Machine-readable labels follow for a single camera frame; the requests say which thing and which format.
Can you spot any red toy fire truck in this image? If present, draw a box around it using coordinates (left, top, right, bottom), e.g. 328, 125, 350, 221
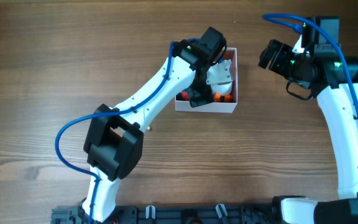
178, 90, 189, 101

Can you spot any white yellow plush duck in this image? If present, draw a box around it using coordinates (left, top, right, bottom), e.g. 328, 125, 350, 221
210, 82, 233, 96

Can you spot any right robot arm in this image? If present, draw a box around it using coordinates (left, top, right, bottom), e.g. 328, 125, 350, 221
259, 14, 358, 223

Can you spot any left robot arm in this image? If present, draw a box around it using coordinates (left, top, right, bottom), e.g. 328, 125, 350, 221
79, 27, 227, 223

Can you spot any pink white cardboard box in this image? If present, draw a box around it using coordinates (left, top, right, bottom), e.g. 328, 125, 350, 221
175, 47, 238, 113

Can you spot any right blue cable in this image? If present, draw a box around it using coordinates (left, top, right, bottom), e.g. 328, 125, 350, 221
262, 13, 358, 184

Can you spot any blue cable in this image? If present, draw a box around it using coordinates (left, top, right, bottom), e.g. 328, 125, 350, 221
262, 13, 358, 184
55, 37, 226, 224

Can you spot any left blue cable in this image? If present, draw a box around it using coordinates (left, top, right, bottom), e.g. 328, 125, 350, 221
55, 37, 226, 224

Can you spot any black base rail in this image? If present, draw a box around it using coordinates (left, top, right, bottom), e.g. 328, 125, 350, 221
50, 203, 279, 224

